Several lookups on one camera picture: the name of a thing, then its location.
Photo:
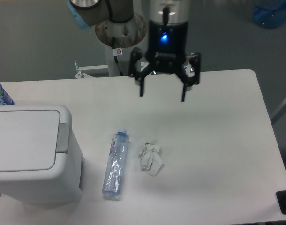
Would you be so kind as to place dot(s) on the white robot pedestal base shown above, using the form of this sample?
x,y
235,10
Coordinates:
x,y
119,36

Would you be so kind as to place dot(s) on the white push-lid trash can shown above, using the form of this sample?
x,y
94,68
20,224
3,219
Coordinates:
x,y
40,158

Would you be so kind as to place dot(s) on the clear empty plastic water bottle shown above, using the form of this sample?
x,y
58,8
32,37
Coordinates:
x,y
116,164

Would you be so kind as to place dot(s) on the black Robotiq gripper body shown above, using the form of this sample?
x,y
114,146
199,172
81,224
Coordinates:
x,y
166,46

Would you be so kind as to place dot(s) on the white frame at right edge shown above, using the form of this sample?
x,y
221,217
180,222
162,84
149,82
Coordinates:
x,y
278,112

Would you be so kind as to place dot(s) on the large blue water jug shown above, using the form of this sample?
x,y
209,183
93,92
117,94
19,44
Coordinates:
x,y
269,14

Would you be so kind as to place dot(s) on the crumpled white paper wrapper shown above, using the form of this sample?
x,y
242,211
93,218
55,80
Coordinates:
x,y
149,157

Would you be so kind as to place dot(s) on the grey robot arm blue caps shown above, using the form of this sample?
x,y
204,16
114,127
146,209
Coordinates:
x,y
140,47

